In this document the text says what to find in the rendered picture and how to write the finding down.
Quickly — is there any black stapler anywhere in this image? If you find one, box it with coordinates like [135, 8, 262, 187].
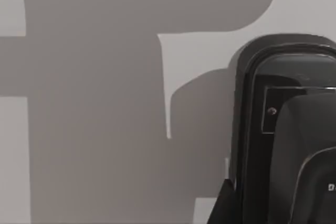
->
[227, 33, 336, 224]

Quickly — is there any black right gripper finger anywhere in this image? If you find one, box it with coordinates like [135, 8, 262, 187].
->
[206, 178, 238, 224]

